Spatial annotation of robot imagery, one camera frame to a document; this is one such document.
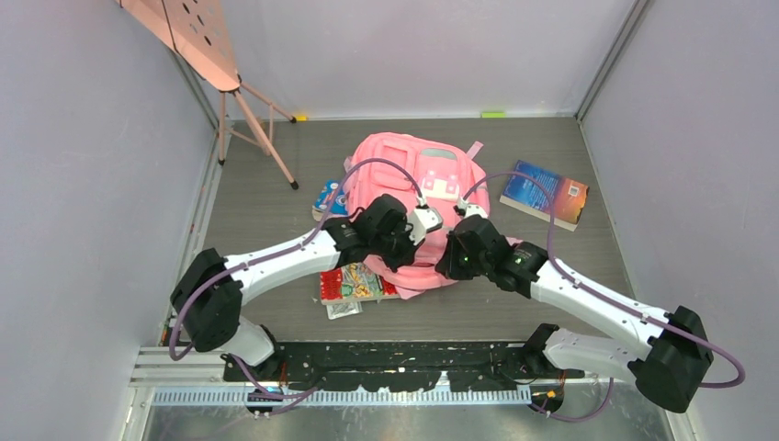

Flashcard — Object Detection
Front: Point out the red comic paperback book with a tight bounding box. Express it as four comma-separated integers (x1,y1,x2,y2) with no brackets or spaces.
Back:
320,263,400,305

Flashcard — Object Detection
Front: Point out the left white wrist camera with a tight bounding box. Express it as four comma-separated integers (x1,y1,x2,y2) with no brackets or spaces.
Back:
407,206,444,245

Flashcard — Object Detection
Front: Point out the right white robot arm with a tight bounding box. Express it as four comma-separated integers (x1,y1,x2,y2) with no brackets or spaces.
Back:
436,215,714,413

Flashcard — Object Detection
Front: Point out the pink tripod stand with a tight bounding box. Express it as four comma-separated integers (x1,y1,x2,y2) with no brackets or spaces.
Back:
118,0,299,190

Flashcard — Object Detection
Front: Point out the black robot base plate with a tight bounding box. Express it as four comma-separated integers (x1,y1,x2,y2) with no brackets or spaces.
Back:
248,341,584,392

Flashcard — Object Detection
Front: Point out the light blue paperback book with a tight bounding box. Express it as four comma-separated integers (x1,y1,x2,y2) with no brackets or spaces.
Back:
311,180,348,221

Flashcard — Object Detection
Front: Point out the pink student backpack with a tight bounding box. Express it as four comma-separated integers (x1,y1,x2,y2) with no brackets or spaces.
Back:
345,132,491,300

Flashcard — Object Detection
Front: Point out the green tape marker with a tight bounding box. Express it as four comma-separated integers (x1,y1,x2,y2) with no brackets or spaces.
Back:
480,111,506,119

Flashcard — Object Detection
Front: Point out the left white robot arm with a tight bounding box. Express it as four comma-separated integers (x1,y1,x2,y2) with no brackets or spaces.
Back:
169,195,443,380

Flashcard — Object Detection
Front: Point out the blue orange paperback book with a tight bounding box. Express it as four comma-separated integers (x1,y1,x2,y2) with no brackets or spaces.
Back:
500,160,590,232

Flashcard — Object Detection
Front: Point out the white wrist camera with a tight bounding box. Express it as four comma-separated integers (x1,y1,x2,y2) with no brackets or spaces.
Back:
454,200,489,219
407,206,444,245

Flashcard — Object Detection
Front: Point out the clear plastic stationery pack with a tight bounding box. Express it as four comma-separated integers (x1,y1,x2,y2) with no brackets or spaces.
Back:
326,302,363,320

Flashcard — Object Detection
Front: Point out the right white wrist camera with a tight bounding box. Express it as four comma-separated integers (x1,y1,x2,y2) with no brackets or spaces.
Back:
454,200,489,219

